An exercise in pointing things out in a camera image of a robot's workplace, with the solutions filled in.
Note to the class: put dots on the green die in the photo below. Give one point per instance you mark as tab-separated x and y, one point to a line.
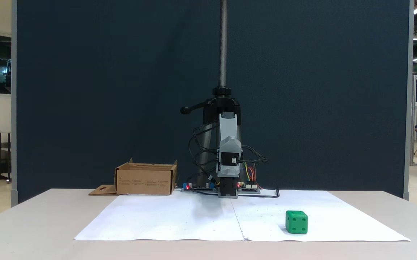
296	222

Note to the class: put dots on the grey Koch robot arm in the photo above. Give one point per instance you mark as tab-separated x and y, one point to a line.
228	126

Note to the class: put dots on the blue circuit board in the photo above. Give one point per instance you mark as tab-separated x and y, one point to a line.
199	187

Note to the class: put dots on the brown cardboard box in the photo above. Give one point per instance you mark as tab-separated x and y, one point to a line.
144	180

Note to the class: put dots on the black tripod with metal pole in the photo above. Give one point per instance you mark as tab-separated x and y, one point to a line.
223	43

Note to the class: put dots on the white paper sheet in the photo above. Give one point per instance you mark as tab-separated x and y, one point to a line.
179	220

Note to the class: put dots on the dark blue partition panel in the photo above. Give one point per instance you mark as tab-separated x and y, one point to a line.
85	90

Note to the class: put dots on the black wheeled cart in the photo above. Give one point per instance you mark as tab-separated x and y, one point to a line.
4	155

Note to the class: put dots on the grey framed wall window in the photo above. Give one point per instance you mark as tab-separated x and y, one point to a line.
2	65

